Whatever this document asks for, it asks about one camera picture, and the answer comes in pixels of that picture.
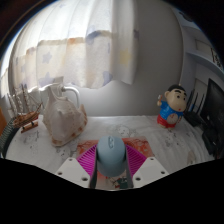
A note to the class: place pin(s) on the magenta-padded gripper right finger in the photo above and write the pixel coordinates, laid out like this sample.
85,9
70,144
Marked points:
138,163

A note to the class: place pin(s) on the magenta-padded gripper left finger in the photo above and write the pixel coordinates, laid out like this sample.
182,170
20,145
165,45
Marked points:
85,163

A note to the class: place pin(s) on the light blue computer mouse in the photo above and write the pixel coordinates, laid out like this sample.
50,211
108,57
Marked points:
111,156

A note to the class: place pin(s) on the white printed tablecloth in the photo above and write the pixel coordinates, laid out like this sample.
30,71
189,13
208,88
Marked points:
173,143

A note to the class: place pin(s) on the large white conch shell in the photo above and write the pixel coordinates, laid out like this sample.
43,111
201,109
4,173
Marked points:
63,120

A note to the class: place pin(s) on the cartoon boy figurine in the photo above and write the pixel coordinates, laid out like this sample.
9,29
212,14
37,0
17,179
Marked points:
171,106

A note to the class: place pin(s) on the black router with antennas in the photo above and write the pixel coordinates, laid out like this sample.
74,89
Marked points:
193,115

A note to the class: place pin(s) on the wooden model sailing ship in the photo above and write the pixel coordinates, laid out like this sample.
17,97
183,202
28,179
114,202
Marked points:
28,116

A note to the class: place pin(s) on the white radiator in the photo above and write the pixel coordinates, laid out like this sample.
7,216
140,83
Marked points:
50,87

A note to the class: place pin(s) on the black monitor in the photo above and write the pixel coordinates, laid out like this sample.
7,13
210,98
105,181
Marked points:
213,113

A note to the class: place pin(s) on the white star-print curtain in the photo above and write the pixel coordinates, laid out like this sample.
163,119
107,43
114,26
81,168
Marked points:
73,43

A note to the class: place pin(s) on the white wall shelf unit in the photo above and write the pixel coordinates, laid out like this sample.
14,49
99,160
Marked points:
203,46

